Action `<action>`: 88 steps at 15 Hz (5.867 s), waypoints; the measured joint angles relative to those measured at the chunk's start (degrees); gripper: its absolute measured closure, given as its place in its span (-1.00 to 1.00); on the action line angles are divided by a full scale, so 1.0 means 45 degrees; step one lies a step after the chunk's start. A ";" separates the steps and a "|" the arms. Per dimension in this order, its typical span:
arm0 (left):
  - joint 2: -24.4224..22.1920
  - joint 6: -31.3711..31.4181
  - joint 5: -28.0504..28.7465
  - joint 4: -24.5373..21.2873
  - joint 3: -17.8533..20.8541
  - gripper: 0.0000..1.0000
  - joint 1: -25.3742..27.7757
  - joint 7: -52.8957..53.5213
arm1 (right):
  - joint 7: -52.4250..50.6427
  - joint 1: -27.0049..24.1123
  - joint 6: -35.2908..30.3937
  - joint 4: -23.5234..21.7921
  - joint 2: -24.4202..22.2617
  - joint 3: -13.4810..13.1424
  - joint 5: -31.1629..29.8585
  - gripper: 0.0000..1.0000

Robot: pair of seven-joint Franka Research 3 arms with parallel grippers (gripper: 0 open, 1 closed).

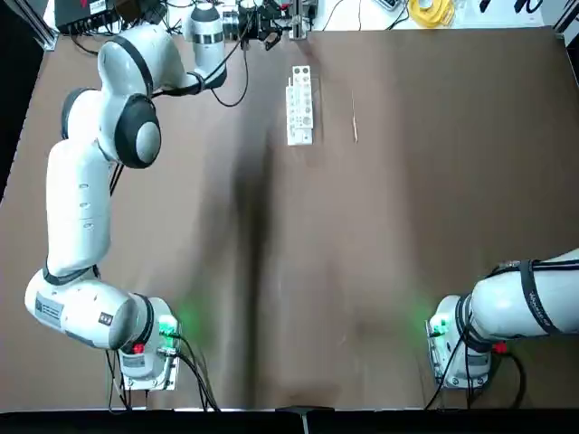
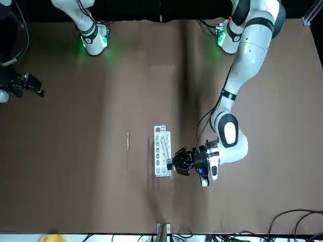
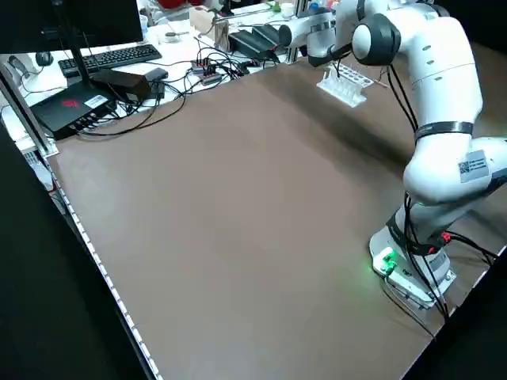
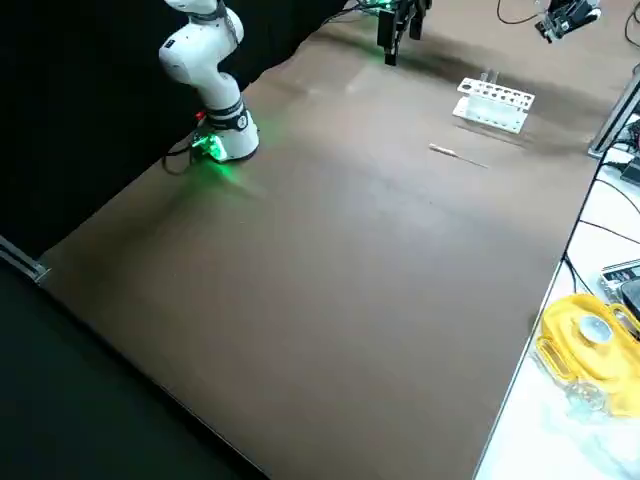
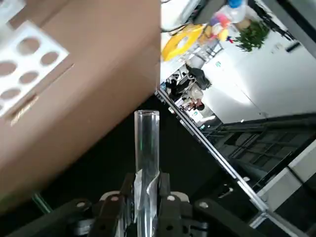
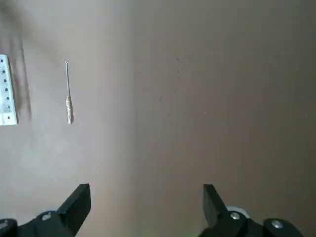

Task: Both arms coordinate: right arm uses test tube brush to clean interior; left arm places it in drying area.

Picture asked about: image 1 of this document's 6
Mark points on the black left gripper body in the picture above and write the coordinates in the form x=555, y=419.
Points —
x=251, y=25

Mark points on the yellow plastic basin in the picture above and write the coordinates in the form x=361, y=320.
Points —
x=441, y=16

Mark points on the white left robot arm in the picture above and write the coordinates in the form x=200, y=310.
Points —
x=81, y=203

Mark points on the black electronics box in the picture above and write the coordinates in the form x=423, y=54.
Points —
x=81, y=18

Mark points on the white test tube rack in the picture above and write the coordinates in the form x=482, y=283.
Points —
x=300, y=135

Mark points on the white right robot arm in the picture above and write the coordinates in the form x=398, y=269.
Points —
x=506, y=307

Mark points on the aluminium frame profile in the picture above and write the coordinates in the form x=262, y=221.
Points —
x=45, y=31
x=565, y=18

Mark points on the aluminium frame post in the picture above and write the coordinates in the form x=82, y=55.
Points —
x=299, y=27

